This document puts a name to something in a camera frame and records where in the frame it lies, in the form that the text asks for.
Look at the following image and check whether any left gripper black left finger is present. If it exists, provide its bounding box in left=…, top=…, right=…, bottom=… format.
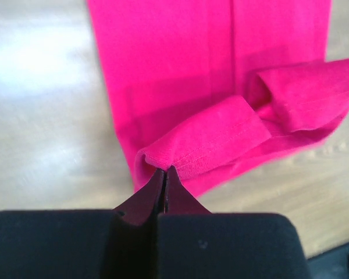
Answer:
left=0, top=170, right=165, bottom=278

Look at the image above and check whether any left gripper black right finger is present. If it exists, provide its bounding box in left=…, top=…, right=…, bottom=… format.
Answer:
left=158, top=167, right=311, bottom=278

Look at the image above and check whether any magenta t shirt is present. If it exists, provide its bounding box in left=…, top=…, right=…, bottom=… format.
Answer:
left=88, top=1, right=349, bottom=196

